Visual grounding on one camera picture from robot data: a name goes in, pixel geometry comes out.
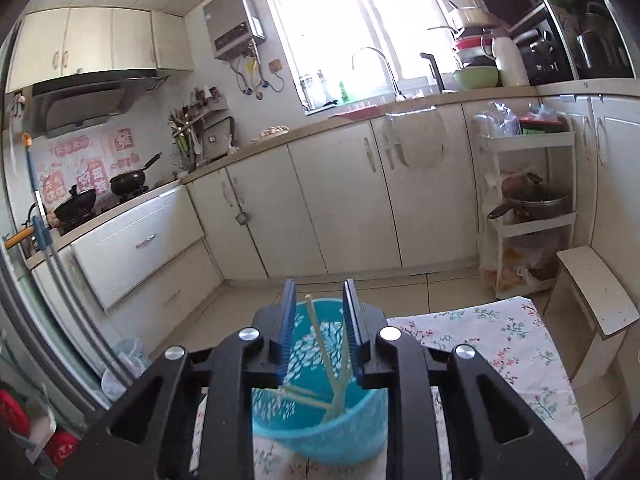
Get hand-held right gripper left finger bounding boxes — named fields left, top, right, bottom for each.
left=86, top=279, right=299, bottom=480

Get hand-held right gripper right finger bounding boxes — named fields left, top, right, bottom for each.
left=342, top=279, right=587, bottom=480

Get single wooden chopstick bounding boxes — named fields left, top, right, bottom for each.
left=304, top=293, right=346, bottom=411

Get set of wooden chopsticks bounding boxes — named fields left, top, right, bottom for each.
left=277, top=340, right=353, bottom=423

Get blue perforated plastic bin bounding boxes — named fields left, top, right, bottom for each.
left=250, top=297, right=390, bottom=461

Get floral tablecloth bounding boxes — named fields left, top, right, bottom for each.
left=192, top=296, right=587, bottom=480

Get white base kitchen cabinets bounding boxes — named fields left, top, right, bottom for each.
left=27, top=85, right=640, bottom=346

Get clear plastic jug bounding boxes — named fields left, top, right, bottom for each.
left=101, top=337, right=151, bottom=401

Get hanging white plastic bag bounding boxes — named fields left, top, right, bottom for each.
left=382, top=107, right=447, bottom=171

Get plate of food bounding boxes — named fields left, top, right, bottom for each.
left=250, top=124, right=291, bottom=143

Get clear plastic container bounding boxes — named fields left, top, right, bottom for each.
left=299, top=71, right=336, bottom=110

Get black lidded wok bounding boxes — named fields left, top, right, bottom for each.
left=52, top=185, right=98, bottom=226

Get white step stool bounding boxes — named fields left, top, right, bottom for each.
left=542, top=246, right=640, bottom=391

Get red round ornament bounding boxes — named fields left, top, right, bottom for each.
left=0, top=390, right=31, bottom=436
left=47, top=430, right=81, bottom=468

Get clear plastic bag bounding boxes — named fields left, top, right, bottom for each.
left=472, top=101, right=522, bottom=138

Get chrome gooseneck faucet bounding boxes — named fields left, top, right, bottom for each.
left=351, top=47, right=407, bottom=102

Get white tiered storage cart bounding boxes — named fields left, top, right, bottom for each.
left=472, top=112, right=578, bottom=298

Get black water tap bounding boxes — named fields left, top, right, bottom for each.
left=419, top=52, right=446, bottom=94

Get green bowl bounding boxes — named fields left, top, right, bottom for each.
left=452, top=66, right=501, bottom=92

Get red food packet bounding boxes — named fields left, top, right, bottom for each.
left=517, top=105, right=563, bottom=136

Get range hood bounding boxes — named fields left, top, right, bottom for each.
left=30, top=69, right=171, bottom=140

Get kitchen window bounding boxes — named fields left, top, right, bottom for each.
left=257, top=0, right=481, bottom=113

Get stack of colored bowls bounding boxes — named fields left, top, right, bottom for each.
left=454, top=27, right=496, bottom=68

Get white thermos jug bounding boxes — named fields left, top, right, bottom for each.
left=482, top=35, right=531, bottom=87

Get black countertop oven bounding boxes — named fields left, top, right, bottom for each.
left=517, top=27, right=571, bottom=86

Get white saucepan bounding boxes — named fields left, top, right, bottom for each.
left=429, top=2, right=493, bottom=28

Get steel pot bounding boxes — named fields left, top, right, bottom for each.
left=570, top=2, right=631, bottom=78

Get black long-handled wok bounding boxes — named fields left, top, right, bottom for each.
left=109, top=152, right=163, bottom=197

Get dark cooking pot with handle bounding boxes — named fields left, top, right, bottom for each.
left=486, top=187, right=571, bottom=223

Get wall rack with kitchen utensils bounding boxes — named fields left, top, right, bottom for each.
left=167, top=87, right=236, bottom=173

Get sliding glass door frame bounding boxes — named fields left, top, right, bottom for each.
left=0, top=10, right=116, bottom=411

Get red paper wall decals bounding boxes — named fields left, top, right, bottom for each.
left=42, top=127, right=146, bottom=206

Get wall-mounted gas water heater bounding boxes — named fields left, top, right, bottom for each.
left=202, top=0, right=267, bottom=61

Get white wall cabinets above hood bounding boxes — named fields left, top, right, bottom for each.
left=5, top=6, right=196, bottom=93

